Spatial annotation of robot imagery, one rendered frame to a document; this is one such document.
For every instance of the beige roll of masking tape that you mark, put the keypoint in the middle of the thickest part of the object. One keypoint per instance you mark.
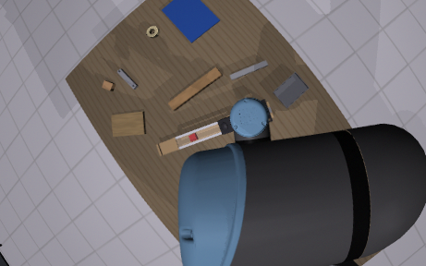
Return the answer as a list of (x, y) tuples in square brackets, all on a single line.
[(150, 29)]

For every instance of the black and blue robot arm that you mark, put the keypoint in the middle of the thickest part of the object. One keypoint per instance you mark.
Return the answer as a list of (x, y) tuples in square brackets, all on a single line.
[(302, 201)]

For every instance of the flat tan wooden board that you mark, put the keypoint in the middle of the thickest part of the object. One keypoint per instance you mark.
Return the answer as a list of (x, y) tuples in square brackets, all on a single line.
[(128, 124)]

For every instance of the blue flat rectangular sheet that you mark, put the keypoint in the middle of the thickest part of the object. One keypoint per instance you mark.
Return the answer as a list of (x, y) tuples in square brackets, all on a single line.
[(192, 17)]

